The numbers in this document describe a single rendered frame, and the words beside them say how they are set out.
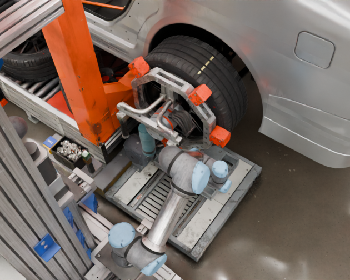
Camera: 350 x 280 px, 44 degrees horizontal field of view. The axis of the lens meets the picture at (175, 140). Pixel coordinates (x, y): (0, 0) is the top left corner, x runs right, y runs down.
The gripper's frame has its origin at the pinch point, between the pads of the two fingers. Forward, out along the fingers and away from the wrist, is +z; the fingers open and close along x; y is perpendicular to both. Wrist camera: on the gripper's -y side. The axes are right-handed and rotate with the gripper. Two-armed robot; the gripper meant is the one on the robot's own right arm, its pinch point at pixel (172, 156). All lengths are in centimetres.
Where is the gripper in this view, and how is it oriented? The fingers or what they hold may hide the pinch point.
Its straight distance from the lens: 229.8
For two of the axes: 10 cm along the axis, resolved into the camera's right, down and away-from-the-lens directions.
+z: -8.1, -4.7, 3.6
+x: -5.9, 6.7, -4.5
